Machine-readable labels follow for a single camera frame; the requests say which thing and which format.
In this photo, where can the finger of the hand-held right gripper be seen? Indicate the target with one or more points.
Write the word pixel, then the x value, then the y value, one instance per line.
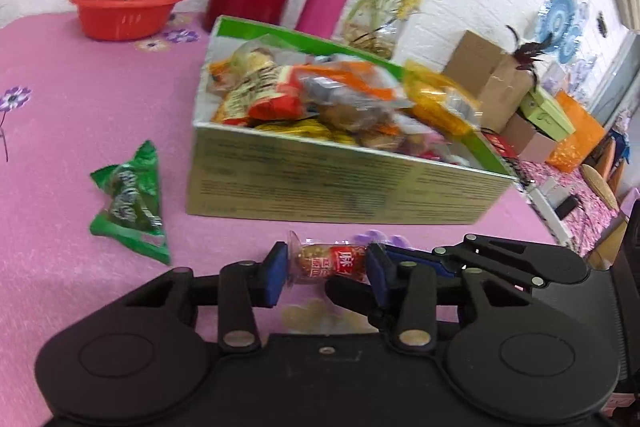
pixel 350 294
pixel 415 257

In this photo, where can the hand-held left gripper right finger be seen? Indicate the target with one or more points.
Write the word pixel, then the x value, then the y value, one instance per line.
pixel 377 274

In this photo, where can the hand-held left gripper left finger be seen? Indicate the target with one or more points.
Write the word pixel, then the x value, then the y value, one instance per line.
pixel 275 274

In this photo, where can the small clear red snack packet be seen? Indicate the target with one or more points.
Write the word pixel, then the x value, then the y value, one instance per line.
pixel 325 264

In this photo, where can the green cardboard box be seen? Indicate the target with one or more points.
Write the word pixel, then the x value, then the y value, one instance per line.
pixel 325 187

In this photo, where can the yellow foil snack packet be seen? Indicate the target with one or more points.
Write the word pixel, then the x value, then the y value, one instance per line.
pixel 300 132

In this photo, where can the orange yellow snack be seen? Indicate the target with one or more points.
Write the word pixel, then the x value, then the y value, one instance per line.
pixel 442 99

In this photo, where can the clear brown bread packet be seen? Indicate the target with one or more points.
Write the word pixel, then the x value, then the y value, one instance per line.
pixel 350 104

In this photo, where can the orange snack packet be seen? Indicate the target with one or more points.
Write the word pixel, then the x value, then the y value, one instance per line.
pixel 360 74

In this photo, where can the patterned bedspread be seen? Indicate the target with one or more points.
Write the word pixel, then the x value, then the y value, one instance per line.
pixel 590 222

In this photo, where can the woven straw cushion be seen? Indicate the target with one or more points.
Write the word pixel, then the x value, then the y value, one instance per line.
pixel 600 187

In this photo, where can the red flat packet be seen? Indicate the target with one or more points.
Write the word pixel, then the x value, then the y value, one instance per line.
pixel 500 146

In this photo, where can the white power adapter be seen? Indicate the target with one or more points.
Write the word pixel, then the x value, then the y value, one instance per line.
pixel 547 193

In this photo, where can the dark green snack packet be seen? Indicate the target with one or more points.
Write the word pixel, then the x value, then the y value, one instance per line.
pixel 132 202

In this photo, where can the beige box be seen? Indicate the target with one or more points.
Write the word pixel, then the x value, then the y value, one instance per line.
pixel 530 142

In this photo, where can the orange bag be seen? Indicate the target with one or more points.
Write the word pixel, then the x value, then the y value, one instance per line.
pixel 577 137

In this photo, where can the yellow red printed snack packet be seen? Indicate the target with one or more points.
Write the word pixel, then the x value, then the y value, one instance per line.
pixel 250 87

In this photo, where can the green shoe box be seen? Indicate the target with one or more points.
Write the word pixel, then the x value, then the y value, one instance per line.
pixel 547 114

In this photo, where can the brown cardboard box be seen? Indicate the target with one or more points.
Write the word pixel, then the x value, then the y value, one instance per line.
pixel 480 72

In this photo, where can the glass vase with plant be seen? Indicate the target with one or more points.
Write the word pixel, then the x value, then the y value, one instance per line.
pixel 375 32

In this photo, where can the dark purple plant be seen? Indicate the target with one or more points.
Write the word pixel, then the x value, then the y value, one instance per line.
pixel 530 54

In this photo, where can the pink floral tablecloth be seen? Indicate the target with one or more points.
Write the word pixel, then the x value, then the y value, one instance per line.
pixel 50 207

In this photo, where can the red plastic basin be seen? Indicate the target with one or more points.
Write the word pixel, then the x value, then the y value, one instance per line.
pixel 125 17

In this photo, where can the blue round wall decoration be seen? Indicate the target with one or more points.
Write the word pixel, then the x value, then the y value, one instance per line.
pixel 562 27

